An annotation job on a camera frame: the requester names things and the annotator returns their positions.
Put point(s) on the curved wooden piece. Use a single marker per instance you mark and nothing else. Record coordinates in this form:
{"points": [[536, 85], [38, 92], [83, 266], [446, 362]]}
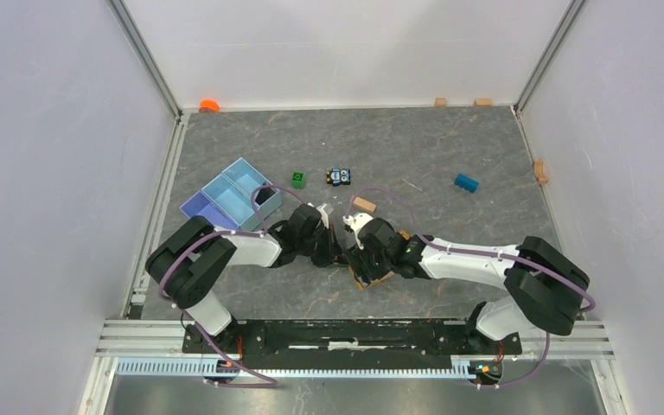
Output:
{"points": [[539, 170]]}

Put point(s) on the small wooden block right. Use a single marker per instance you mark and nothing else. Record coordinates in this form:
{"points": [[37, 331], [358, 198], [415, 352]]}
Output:
{"points": [[483, 102]]}

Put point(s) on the orange round cap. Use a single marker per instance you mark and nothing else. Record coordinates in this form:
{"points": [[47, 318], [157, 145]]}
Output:
{"points": [[208, 105]]}

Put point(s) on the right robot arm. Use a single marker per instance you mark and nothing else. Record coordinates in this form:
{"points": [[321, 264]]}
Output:
{"points": [[545, 289]]}

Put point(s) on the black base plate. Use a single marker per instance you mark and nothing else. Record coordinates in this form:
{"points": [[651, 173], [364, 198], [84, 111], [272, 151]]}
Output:
{"points": [[420, 343]]}

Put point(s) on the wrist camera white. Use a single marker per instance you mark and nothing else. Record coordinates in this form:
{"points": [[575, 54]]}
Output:
{"points": [[354, 223], [325, 211]]}

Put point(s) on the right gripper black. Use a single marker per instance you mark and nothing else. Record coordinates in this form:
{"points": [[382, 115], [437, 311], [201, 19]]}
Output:
{"points": [[358, 257]]}

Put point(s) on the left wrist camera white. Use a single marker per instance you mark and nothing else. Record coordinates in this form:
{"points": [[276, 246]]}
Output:
{"points": [[325, 211]]}

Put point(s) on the orange card holder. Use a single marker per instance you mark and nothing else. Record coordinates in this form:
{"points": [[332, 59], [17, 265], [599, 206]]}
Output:
{"points": [[375, 275]]}

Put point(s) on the aluminium frame rail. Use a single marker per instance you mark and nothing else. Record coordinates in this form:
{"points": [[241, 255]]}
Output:
{"points": [[159, 338]]}

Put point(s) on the small toy car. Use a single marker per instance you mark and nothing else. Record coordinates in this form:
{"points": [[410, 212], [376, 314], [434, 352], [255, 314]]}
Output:
{"points": [[338, 176]]}

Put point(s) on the green toy brick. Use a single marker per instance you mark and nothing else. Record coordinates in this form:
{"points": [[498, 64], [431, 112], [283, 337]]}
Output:
{"points": [[298, 180]]}

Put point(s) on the blue toy brick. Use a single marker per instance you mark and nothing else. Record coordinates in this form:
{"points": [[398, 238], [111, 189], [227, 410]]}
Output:
{"points": [[467, 183]]}

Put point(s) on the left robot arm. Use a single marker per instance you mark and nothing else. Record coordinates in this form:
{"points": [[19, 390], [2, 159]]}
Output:
{"points": [[187, 265]]}

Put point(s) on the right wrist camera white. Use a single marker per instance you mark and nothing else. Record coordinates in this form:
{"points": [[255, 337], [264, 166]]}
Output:
{"points": [[354, 223]]}

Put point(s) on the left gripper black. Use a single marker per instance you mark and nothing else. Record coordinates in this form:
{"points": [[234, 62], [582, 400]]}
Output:
{"points": [[333, 252]]}

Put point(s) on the light blue cable duct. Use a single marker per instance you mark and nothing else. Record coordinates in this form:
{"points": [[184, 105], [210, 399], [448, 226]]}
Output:
{"points": [[217, 368]]}

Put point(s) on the blue three-compartment tray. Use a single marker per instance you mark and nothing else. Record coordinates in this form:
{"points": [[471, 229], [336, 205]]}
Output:
{"points": [[228, 200]]}

